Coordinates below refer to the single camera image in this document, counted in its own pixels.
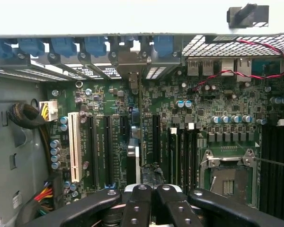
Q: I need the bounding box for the CPU socket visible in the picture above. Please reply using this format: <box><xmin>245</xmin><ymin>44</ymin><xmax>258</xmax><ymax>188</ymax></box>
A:
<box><xmin>200</xmin><ymin>148</ymin><xmax>261</xmax><ymax>206</ymax></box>

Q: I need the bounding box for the short PCIe expansion slot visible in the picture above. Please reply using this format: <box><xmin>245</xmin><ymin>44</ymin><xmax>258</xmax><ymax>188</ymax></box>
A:
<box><xmin>119</xmin><ymin>115</ymin><xmax>129</xmax><ymax>142</ymax></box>

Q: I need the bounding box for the white PCI expansion slot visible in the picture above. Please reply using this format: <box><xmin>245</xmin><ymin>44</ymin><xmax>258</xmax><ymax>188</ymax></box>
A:
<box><xmin>68</xmin><ymin>111</ymin><xmax>83</xmax><ymax>183</ymax></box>

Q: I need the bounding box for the metal locking lever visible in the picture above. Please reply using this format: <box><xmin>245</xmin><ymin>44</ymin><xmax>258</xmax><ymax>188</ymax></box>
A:
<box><xmin>252</xmin><ymin>156</ymin><xmax>284</xmax><ymax>168</ymax></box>

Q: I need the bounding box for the green motherboard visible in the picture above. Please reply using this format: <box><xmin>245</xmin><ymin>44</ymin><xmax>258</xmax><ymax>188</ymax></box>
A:
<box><xmin>46</xmin><ymin>59</ymin><xmax>284</xmax><ymax>213</ymax></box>

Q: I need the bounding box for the white power connector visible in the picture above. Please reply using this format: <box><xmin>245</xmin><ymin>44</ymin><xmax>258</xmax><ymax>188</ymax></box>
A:
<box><xmin>39</xmin><ymin>99</ymin><xmax>59</xmax><ymax>122</ymax></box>

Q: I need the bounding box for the metal USB port block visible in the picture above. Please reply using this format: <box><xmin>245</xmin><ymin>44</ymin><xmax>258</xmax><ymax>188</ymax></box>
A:
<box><xmin>186</xmin><ymin>58</ymin><xmax>215</xmax><ymax>77</ymax></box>

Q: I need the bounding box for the metal network port block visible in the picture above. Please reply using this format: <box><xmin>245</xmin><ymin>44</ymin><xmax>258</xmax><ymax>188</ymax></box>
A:
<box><xmin>221</xmin><ymin>58</ymin><xmax>253</xmax><ymax>82</ymax></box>

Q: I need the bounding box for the blue card retention clip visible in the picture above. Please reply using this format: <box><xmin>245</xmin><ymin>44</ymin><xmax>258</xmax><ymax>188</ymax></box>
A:
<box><xmin>153</xmin><ymin>35</ymin><xmax>174</xmax><ymax>57</ymax></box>
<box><xmin>84</xmin><ymin>36</ymin><xmax>107</xmax><ymax>57</ymax></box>
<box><xmin>18</xmin><ymin>37</ymin><xmax>45</xmax><ymax>57</ymax></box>
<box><xmin>0</xmin><ymin>39</ymin><xmax>13</xmax><ymax>60</ymax></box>
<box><xmin>49</xmin><ymin>37</ymin><xmax>78</xmax><ymax>57</ymax></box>

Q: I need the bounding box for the black open PC case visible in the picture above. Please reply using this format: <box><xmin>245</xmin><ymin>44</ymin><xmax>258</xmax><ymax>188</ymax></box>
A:
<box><xmin>0</xmin><ymin>0</ymin><xmax>284</xmax><ymax>227</ymax></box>

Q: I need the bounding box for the coloured power wire bundle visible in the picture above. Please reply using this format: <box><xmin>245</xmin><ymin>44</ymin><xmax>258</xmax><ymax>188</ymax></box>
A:
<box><xmin>32</xmin><ymin>181</ymin><xmax>55</xmax><ymax>213</ymax></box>

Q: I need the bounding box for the black braided cable sleeve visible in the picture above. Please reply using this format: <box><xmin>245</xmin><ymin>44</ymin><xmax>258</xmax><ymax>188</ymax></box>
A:
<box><xmin>8</xmin><ymin>102</ymin><xmax>50</xmax><ymax>130</ymax></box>

